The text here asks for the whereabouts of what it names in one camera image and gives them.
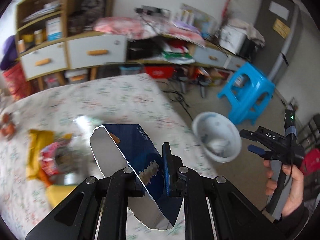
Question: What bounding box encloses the torn blue cardboard box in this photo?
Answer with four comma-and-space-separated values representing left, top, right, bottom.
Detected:
89, 124, 182, 230

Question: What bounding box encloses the yellow snack bag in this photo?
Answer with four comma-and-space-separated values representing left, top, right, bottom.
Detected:
26, 129, 84, 208

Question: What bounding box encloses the white patterned trash bin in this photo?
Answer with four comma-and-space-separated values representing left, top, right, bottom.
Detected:
191, 112, 242, 164

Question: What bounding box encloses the right human hand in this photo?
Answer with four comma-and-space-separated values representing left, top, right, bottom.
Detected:
263, 160, 304, 218

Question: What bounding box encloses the blue plastic stool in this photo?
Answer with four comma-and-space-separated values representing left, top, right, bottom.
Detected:
217, 62, 276, 125

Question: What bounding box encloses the floral tablecloth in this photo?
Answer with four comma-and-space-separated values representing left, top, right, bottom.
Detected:
1, 74, 216, 239

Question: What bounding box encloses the red box under cabinet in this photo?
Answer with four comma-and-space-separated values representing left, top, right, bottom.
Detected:
144, 66, 175, 79

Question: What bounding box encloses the grey refrigerator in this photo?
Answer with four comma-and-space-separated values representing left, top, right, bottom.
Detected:
252, 0, 303, 84

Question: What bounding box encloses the wooden cabinet with drawers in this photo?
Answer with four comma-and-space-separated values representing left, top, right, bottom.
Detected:
15, 0, 251, 91

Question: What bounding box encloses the pink cloth on cabinet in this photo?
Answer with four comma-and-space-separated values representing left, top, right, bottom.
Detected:
93, 17, 206, 47

